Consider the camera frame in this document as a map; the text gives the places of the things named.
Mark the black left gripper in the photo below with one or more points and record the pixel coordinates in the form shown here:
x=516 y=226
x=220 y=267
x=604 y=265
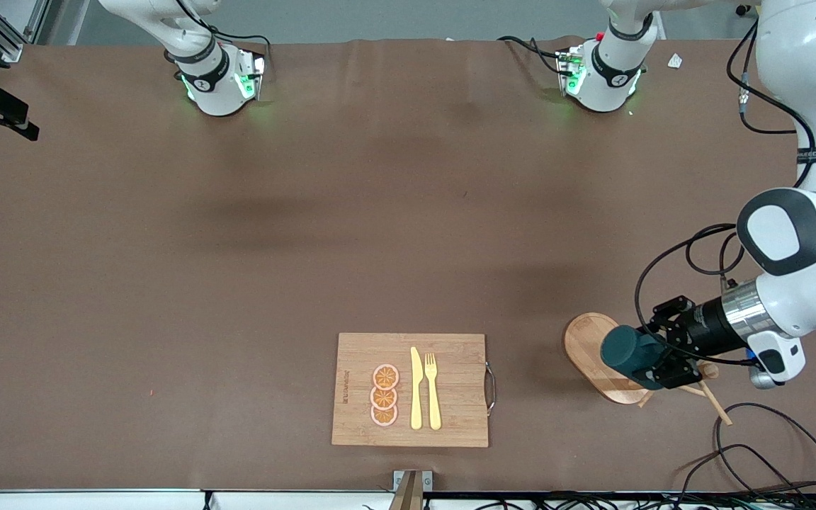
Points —
x=710 y=328

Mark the dark teal ceramic cup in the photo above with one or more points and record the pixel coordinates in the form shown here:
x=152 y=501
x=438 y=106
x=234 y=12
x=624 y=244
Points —
x=631 y=350

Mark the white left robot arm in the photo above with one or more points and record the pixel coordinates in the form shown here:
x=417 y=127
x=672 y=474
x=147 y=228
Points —
x=805 y=49

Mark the wooden mug tree stand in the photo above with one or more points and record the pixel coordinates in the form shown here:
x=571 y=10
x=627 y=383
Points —
x=588 y=347

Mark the yellow plastic fork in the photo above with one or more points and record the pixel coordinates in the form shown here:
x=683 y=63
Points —
x=434 y=404

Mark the yellow plastic knife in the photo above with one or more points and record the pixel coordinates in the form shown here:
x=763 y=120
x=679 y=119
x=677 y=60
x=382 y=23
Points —
x=416 y=397

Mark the small white paper scrap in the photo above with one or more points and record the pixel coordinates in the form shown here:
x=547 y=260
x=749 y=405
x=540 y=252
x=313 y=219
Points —
x=675 y=61

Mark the orange slice toy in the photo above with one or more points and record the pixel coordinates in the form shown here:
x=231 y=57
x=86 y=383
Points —
x=385 y=376

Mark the black caster wheel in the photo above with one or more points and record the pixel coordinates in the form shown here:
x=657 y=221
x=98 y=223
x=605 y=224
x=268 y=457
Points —
x=742 y=9

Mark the grey metal bracket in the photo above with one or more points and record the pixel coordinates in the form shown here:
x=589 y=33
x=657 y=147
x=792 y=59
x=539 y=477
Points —
x=428 y=480

